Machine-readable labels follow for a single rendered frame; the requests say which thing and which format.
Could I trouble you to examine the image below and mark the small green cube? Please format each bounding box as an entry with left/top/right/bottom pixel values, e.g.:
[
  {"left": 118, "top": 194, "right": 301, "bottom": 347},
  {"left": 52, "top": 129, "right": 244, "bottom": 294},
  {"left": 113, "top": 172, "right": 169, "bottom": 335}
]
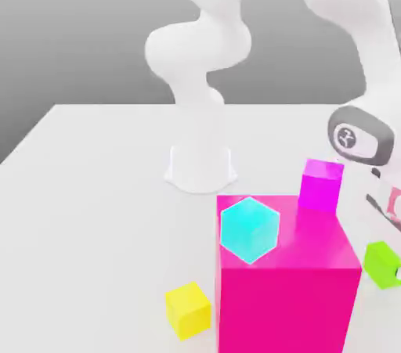
[{"left": 363, "top": 240, "right": 401, "bottom": 290}]

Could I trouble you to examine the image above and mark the small magenta cube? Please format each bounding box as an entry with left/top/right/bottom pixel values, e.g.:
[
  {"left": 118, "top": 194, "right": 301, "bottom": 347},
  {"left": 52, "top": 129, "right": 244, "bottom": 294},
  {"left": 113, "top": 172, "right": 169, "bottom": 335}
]
[{"left": 297, "top": 158, "right": 345, "bottom": 215}]

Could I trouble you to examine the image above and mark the small cyan cube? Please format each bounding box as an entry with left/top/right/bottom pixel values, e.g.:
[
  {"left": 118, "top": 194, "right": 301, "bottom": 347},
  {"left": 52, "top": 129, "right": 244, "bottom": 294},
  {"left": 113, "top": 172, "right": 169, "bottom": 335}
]
[{"left": 219, "top": 196, "right": 280, "bottom": 265}]

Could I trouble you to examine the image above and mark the small yellow cube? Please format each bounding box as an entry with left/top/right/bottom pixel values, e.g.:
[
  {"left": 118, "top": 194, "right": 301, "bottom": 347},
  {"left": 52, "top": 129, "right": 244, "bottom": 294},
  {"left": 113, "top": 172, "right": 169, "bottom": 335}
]
[{"left": 164, "top": 280, "right": 213, "bottom": 342}]

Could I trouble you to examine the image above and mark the large pink box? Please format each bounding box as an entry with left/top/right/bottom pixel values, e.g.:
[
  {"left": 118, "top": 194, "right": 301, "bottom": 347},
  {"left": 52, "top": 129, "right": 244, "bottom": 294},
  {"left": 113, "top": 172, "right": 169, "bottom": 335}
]
[{"left": 215, "top": 194, "right": 363, "bottom": 353}]

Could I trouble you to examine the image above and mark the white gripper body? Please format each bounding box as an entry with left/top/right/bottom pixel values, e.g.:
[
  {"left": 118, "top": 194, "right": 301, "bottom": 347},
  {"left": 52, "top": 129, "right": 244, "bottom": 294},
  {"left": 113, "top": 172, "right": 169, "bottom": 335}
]
[{"left": 336, "top": 184, "right": 401, "bottom": 250}]

